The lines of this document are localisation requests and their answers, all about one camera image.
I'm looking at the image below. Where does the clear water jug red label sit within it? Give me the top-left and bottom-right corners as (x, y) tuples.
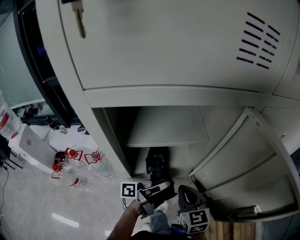
(0, 89), (22, 142)

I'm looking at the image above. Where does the black umbrella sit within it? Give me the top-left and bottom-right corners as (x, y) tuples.
(145, 147), (177, 203)

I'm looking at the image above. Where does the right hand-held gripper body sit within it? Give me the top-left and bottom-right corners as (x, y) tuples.
(177, 185), (211, 235)

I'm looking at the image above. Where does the black frame glass cabinet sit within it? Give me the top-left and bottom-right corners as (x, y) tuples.
(12, 0), (83, 129)

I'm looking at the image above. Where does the white floor cable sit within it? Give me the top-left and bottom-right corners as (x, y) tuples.
(17, 167), (42, 210)

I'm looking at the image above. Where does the black floor cable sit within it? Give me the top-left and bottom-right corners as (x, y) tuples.
(0, 161), (10, 235)

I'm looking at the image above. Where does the person's white shoe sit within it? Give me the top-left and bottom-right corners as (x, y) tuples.
(155, 200), (170, 213)

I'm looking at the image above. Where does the white water dispenser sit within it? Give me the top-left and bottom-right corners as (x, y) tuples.
(8, 123), (60, 174)

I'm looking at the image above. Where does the person's leg in jeans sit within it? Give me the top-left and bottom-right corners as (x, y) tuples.
(149, 209), (173, 236)

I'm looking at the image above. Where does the black cylinder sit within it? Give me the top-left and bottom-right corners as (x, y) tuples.
(45, 116), (60, 131)

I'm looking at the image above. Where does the clear water bottle red handle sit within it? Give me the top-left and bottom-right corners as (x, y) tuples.
(63, 147), (88, 171)
(52, 161), (88, 189)
(84, 147), (119, 180)

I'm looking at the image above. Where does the metal locker key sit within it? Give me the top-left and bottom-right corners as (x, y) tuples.
(71, 0), (87, 39)

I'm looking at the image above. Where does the person's left forearm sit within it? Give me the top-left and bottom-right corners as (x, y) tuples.
(106, 199), (146, 240)

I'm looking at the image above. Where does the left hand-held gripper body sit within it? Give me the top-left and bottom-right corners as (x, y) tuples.
(120, 182), (156, 219)

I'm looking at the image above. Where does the grey metal locker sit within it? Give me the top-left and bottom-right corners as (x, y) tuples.
(35, 0), (300, 223)

